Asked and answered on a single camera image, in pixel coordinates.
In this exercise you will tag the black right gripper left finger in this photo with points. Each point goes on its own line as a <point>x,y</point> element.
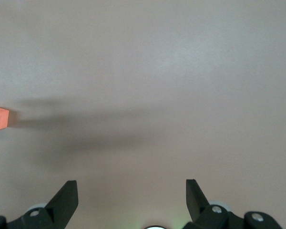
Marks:
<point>59,207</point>

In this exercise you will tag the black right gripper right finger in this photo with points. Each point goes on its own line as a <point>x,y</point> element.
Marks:
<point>200,212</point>

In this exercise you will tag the brown table mat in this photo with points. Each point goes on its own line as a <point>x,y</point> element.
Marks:
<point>143,71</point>

